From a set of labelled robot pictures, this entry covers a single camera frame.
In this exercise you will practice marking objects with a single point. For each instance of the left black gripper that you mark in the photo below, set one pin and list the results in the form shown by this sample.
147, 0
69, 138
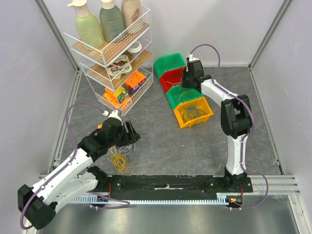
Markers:
132, 136

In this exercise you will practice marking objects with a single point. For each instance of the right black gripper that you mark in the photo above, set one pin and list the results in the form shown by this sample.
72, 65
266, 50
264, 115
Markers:
186, 81

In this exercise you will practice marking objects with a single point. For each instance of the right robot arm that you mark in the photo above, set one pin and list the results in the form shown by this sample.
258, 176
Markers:
235, 119

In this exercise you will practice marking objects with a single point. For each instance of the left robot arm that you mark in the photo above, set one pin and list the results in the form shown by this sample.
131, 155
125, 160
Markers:
40, 202

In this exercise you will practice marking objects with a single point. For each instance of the red plastic bin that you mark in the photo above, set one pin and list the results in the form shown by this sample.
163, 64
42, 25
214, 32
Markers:
171, 78

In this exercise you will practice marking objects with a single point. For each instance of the near green plastic bin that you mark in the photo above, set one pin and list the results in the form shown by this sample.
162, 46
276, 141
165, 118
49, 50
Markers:
177, 95

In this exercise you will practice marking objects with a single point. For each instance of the green plastic bin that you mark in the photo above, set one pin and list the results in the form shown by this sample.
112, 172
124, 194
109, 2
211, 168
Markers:
177, 95
167, 63

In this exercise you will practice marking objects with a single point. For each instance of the yellow plastic bin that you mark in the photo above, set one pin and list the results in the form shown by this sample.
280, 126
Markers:
193, 112

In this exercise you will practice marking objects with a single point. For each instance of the far green plastic bin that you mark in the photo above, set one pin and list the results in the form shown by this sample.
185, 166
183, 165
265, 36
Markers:
167, 63

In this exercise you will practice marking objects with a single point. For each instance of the green yellow box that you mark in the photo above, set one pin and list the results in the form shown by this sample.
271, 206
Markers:
122, 94

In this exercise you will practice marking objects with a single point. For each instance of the orange sponge pack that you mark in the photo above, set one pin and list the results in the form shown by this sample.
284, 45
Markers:
110, 96

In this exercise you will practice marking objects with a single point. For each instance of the orange purple box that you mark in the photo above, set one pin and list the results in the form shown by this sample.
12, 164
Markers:
135, 81

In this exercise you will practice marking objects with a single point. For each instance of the paper cup with lid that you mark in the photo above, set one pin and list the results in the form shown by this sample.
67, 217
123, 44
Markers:
135, 48

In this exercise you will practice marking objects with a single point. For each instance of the yogurt multipack carton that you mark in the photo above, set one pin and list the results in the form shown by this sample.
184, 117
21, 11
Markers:
119, 67

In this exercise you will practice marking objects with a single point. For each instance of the beige brown bottle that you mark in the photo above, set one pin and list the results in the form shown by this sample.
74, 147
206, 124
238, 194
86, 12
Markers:
132, 13

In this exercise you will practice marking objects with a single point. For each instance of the dark green bottle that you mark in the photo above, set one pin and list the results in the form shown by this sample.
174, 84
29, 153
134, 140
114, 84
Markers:
111, 20

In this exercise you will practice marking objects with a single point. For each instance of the light green pump bottle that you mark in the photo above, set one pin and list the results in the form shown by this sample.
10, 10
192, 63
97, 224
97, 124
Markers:
87, 24

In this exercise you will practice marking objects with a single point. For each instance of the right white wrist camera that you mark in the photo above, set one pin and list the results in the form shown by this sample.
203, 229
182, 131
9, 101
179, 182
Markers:
191, 58

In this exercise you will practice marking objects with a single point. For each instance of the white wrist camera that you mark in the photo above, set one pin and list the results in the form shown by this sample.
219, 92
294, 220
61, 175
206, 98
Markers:
113, 114
191, 58

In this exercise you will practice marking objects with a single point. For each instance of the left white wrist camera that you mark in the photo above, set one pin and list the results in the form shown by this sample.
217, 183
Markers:
113, 114

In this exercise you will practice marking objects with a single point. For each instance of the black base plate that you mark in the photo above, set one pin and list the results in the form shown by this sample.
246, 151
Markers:
117, 184

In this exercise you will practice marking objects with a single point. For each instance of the white wire shelf rack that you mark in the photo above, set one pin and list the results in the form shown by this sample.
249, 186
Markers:
94, 61

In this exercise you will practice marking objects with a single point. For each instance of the white slotted cable duct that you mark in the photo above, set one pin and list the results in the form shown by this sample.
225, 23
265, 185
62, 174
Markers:
97, 200

